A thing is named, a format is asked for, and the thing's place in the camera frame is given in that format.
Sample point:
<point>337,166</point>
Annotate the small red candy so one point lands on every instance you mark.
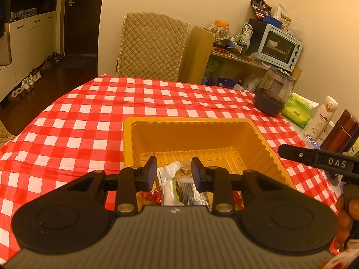
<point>151,196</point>

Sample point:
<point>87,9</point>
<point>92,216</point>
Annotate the blue plastic bowl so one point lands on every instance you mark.
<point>226,82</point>

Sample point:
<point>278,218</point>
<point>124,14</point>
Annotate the light blue toaster oven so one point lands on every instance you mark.
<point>280,47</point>

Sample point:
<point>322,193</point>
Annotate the green tissue pack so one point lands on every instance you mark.
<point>298,112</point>

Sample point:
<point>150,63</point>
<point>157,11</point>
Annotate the white foil pouch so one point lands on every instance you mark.
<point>168,182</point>

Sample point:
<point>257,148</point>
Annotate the golden candy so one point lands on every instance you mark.
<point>185,167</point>

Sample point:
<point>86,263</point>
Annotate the red checkered tablecloth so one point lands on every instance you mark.
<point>84,123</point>

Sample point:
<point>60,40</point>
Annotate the brown metal flask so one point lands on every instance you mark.
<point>340,131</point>

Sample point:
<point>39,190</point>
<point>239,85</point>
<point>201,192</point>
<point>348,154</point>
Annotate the red white cloth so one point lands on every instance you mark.
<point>336,262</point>

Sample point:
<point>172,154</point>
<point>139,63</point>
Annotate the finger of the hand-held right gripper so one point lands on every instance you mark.
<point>297,153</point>

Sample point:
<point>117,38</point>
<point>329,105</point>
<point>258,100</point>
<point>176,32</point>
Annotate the beige quilted chair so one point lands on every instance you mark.
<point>153,47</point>
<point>7,133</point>

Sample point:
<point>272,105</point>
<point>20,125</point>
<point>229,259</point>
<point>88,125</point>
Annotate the dark snack bag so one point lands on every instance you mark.
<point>260,5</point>

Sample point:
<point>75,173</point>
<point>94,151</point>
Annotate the glass jar with dark liquid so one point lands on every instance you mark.
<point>273,95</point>

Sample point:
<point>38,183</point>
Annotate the green white snack bag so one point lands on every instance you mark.
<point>244,35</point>

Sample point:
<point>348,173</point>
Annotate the blue white packet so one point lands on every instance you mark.
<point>312,141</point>

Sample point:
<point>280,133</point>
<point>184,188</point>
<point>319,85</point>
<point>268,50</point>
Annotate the white cabinet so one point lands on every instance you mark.
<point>28,39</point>

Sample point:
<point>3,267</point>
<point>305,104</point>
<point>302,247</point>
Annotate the row of shoes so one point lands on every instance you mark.
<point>28,81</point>

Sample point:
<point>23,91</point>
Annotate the dark door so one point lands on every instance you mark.
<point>81,19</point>

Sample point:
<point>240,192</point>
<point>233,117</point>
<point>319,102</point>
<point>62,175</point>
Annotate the red snack packet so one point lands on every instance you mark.
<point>237,199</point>

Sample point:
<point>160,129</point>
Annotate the person's right hand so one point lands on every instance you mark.
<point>344,221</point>

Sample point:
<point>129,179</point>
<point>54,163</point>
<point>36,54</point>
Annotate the plastic jar with orange lid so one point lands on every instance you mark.
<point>220,32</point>

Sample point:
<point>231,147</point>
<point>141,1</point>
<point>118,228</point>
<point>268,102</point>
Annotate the white thermos bottle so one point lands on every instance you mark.
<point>321,120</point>

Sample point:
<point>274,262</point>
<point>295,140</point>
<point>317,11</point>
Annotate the green snack packet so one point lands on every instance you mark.
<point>177,189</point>

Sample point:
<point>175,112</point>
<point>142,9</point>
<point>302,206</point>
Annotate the yellow plastic tray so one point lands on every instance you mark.
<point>196,137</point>

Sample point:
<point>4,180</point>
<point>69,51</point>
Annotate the wooden shelf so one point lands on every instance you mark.
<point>241,61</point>

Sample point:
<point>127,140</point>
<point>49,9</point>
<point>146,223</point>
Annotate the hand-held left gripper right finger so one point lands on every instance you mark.
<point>197,173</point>

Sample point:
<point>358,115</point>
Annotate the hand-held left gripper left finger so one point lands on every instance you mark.
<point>151,173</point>

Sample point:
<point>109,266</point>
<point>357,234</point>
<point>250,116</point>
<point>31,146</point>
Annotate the blue plastic box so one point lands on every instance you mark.
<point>272,21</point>

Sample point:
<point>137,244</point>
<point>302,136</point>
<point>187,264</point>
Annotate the grey stick packet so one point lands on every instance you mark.
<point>192,193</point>

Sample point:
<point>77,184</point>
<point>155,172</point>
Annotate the cardboard box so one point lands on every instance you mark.
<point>196,54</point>

